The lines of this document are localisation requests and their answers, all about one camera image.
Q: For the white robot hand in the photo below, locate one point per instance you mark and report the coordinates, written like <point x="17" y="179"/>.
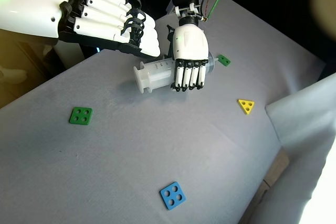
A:
<point x="31" y="11"/>
<point x="190" y="43"/>

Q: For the large translucent plastic syringe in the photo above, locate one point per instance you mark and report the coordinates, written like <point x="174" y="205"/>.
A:
<point x="157" y="74"/>

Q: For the green four-hole square block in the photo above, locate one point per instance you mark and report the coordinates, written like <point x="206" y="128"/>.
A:
<point x="224" y="61"/>
<point x="81" y="115"/>

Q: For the yellow three-hole triangle block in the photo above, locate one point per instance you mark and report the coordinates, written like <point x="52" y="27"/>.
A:
<point x="247" y="105"/>

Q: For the grey table cloth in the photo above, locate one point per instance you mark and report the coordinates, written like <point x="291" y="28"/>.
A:
<point x="131" y="150"/>

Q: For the blue four-hole square block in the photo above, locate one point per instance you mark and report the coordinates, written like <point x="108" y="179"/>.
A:
<point x="173" y="195"/>

